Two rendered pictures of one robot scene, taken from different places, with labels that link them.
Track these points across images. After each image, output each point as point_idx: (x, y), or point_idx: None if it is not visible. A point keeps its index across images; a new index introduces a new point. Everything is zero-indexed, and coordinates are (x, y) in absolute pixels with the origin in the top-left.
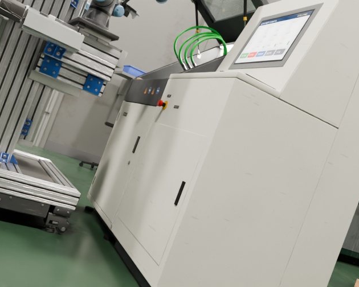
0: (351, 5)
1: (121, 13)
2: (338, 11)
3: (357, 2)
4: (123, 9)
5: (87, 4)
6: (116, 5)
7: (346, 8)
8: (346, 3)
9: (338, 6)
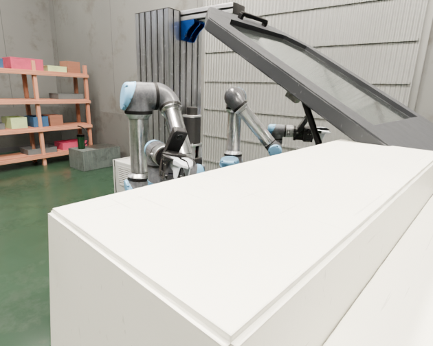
0: (75, 323)
1: (276, 153)
2: (58, 340)
3: (84, 313)
4: (278, 147)
5: (225, 164)
6: (268, 146)
7: (69, 334)
8: (63, 312)
9: (53, 321)
